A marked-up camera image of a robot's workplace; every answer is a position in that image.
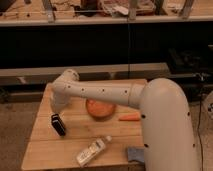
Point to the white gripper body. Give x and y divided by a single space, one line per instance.
58 102

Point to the black whiteboard eraser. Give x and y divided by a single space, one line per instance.
58 124

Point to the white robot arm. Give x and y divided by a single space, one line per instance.
166 122

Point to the orange bowl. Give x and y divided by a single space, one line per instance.
98 109

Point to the wooden table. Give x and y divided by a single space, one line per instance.
46 150

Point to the orange carrot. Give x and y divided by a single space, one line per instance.
130 117

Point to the blue sponge cloth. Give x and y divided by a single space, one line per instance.
135 154

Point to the background shelf bench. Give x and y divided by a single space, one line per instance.
75 12

